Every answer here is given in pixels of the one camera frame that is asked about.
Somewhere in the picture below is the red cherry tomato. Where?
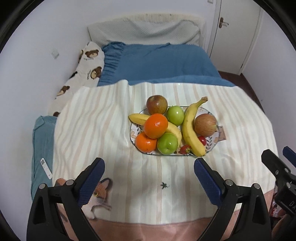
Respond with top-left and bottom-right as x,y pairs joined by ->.
179,145 -> 191,155
198,136 -> 207,146

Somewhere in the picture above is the yellow banana with stem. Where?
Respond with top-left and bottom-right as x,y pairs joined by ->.
182,96 -> 208,157

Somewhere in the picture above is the striped red yellow apple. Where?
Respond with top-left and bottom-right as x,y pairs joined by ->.
194,113 -> 218,137

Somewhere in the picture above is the green apple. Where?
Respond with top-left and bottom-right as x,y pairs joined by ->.
157,133 -> 178,155
166,105 -> 185,126

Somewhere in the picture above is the orange mandarin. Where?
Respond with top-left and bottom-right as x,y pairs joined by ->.
135,132 -> 157,153
144,113 -> 168,139

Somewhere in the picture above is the dark red brown apple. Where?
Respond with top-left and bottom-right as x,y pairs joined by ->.
146,95 -> 168,115

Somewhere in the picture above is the white remote control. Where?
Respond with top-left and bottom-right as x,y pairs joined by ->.
40,158 -> 53,180

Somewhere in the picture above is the brown blanket label tag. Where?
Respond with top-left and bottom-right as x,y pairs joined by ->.
218,126 -> 226,142

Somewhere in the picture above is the striped cream blanket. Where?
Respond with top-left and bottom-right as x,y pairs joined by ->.
52,80 -> 277,240

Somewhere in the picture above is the teal cushion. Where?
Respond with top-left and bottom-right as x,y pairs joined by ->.
31,115 -> 57,198

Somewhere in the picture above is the oval patterned ceramic plate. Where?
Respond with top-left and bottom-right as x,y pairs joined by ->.
128,109 -> 224,156

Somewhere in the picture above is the bear print pillow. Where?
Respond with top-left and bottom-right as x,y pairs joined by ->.
48,42 -> 105,116

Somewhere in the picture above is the white door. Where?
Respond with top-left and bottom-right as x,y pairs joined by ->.
208,0 -> 261,74

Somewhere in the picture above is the blue bed sheet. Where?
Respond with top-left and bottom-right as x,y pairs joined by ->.
98,42 -> 234,87

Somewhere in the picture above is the white quilted headboard pillow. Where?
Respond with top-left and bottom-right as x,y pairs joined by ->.
87,14 -> 206,48

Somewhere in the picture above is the wall light switch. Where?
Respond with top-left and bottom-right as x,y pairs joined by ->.
51,48 -> 59,59

